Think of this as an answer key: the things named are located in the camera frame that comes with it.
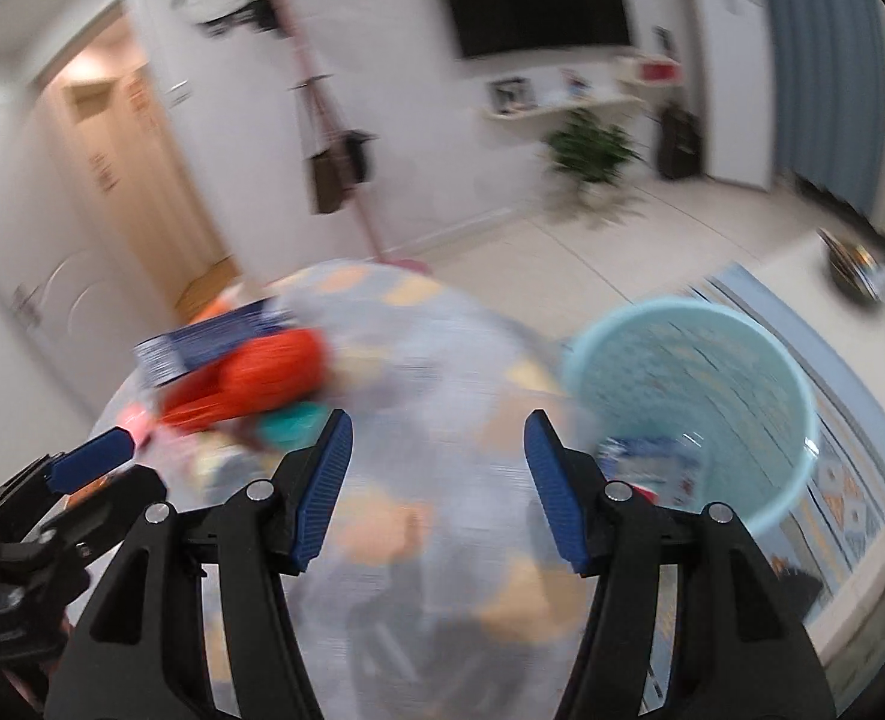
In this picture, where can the black handbag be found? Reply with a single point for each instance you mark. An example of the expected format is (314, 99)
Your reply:
(358, 157)

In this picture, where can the white red wall box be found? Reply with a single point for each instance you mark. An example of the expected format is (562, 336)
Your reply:
(656, 71)

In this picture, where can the black wall television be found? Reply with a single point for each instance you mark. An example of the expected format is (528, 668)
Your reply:
(532, 0)

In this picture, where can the blue white packet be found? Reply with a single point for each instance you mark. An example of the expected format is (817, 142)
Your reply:
(648, 465)
(210, 334)

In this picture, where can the dark round object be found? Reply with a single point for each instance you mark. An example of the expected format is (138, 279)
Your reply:
(796, 589)

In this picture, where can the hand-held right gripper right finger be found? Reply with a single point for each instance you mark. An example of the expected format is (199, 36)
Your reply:
(555, 499)

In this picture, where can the black acoustic guitar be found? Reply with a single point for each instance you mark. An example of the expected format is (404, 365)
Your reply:
(678, 142)

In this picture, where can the light blue plastic basket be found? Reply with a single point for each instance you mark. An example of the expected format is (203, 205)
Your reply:
(712, 360)

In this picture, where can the brown handbag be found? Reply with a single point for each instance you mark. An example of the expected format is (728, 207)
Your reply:
(326, 180)

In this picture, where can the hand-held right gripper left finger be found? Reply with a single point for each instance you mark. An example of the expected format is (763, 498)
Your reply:
(322, 499)

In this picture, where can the potted green plant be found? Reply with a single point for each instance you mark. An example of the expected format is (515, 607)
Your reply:
(588, 146)

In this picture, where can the black hat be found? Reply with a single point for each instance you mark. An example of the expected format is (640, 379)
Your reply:
(262, 15)

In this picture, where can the blue curtain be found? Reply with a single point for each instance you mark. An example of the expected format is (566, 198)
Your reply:
(825, 75)

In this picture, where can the cream hallway door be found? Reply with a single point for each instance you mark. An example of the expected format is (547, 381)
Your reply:
(150, 187)

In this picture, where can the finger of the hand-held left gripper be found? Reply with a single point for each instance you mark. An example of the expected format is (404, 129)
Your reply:
(123, 495)
(93, 457)

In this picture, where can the white wavy wall shelf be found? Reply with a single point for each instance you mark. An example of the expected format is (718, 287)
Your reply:
(532, 112)

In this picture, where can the dark bowl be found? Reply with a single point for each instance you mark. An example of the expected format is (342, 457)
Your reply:
(851, 270)

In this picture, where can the orange bottle with white cap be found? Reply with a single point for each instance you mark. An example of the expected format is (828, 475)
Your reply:
(262, 375)

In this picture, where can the white standing air conditioner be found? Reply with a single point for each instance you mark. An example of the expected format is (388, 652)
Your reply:
(727, 90)

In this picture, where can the white door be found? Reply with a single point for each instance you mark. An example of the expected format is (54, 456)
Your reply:
(52, 300)

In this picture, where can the grey scallop patterned tablecloth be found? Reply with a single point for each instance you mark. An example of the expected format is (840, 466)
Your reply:
(427, 405)

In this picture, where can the pink coat rack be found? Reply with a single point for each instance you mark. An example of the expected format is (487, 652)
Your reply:
(319, 90)

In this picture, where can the teal packet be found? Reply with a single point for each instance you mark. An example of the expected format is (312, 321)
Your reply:
(292, 424)

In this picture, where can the white coffee table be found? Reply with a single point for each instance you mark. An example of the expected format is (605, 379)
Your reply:
(825, 360)

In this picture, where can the butterfly picture frame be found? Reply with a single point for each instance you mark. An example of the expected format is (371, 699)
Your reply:
(510, 94)

